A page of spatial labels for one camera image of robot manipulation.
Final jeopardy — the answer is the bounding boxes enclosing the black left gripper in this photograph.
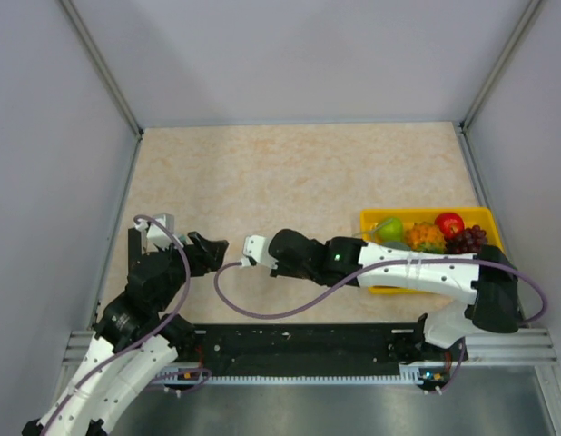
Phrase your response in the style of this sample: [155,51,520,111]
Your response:
[155,230,228,311]

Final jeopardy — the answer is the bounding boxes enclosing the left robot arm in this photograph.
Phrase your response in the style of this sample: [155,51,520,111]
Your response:
[22,226,229,435]

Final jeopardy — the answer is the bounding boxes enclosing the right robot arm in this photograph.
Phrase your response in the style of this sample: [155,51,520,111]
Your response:
[266,229,519,360]

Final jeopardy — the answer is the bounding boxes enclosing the black rectangular box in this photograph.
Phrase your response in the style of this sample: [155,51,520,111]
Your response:
[127,227,147,273]

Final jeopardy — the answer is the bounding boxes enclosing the green pear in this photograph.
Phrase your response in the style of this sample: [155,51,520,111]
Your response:
[375,217,404,242]

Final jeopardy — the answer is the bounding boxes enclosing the green melon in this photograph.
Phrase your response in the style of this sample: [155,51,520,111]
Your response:
[382,241,410,251]

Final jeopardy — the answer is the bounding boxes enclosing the orange pineapple with leaves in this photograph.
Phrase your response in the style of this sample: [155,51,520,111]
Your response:
[405,223,446,254]

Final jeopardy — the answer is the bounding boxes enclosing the red apple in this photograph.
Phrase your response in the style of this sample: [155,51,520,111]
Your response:
[434,212,465,239]

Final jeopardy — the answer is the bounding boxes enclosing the dark purple grapes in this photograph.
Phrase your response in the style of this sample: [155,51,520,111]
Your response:
[446,225,488,254]

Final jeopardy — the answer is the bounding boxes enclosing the yellow plastic tray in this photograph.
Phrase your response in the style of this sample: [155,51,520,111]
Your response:
[358,207,507,295]

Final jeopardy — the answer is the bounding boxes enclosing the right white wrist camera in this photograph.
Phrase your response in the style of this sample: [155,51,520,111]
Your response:
[241,235,277,270]

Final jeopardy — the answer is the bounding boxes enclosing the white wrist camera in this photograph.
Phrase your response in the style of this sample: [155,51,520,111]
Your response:
[133,213,187,250]
[241,235,277,270]

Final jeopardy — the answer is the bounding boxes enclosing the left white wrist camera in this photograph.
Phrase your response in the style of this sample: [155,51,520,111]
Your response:
[133,213,187,250]

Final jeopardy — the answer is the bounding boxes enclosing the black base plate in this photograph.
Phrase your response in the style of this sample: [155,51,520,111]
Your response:
[171,322,468,378]

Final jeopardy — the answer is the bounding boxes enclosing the white slotted cable duct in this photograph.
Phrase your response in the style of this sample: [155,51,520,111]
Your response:
[150,364,448,388]

